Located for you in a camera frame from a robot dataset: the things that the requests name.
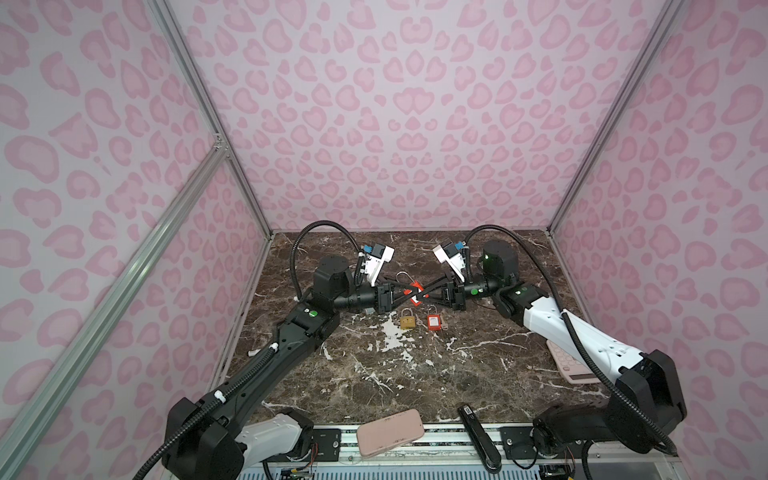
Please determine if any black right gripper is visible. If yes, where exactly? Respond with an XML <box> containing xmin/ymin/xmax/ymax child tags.
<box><xmin>418</xmin><ymin>271</ymin><xmax>502</xmax><ymax>314</ymax></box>

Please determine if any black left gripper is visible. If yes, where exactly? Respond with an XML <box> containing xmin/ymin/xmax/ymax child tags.
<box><xmin>333</xmin><ymin>275</ymin><xmax>419</xmax><ymax>317</ymax></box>

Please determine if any brass padlock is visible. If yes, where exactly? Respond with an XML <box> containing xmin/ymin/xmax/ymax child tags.
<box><xmin>399</xmin><ymin>307</ymin><xmax>417</xmax><ymax>330</ymax></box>

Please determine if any red key fob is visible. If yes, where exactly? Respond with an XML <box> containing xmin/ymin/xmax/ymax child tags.
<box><xmin>395</xmin><ymin>271</ymin><xmax>416</xmax><ymax>295</ymax></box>
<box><xmin>426</xmin><ymin>305</ymin><xmax>445</xmax><ymax>332</ymax></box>

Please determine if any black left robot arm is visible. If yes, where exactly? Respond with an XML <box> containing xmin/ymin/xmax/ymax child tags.
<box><xmin>135</xmin><ymin>255</ymin><xmax>448</xmax><ymax>479</ymax></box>

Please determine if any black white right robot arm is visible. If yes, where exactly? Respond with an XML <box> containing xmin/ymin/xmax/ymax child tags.
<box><xmin>433</xmin><ymin>240</ymin><xmax>687</xmax><ymax>457</ymax></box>

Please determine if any pink smartphone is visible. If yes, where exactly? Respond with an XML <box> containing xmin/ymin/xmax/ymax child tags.
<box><xmin>356</xmin><ymin>409</ymin><xmax>425</xmax><ymax>458</ymax></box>

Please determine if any black handheld device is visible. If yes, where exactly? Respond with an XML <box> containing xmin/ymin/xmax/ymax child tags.
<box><xmin>457</xmin><ymin>404</ymin><xmax>502</xmax><ymax>474</ymax></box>

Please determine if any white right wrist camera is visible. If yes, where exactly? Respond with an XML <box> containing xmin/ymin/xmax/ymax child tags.
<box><xmin>432</xmin><ymin>241</ymin><xmax>467</xmax><ymax>283</ymax></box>

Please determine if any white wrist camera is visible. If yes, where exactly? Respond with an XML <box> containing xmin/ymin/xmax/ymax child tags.
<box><xmin>362</xmin><ymin>243</ymin><xmax>394</xmax><ymax>287</ymax></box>
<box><xmin>432</xmin><ymin>241</ymin><xmax>467</xmax><ymax>283</ymax></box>

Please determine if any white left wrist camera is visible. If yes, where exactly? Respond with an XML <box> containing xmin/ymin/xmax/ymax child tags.
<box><xmin>362</xmin><ymin>243</ymin><xmax>394</xmax><ymax>287</ymax></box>

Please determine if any diagonal aluminium frame bar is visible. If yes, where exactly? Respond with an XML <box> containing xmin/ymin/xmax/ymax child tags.
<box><xmin>1</xmin><ymin>145</ymin><xmax>229</xmax><ymax>479</ymax></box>

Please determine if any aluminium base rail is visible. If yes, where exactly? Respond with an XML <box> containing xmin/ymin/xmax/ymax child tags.
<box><xmin>161</xmin><ymin>421</ymin><xmax>685</xmax><ymax>480</ymax></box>

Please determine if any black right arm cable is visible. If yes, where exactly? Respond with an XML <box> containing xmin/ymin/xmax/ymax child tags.
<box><xmin>464</xmin><ymin>224</ymin><xmax>679</xmax><ymax>454</ymax></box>

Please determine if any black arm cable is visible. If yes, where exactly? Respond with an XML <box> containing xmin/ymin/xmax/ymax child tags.
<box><xmin>131</xmin><ymin>220</ymin><xmax>362</xmax><ymax>480</ymax></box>
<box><xmin>464</xmin><ymin>224</ymin><xmax>679</xmax><ymax>454</ymax></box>

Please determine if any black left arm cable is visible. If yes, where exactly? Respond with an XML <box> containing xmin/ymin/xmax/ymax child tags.
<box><xmin>131</xmin><ymin>220</ymin><xmax>362</xmax><ymax>480</ymax></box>

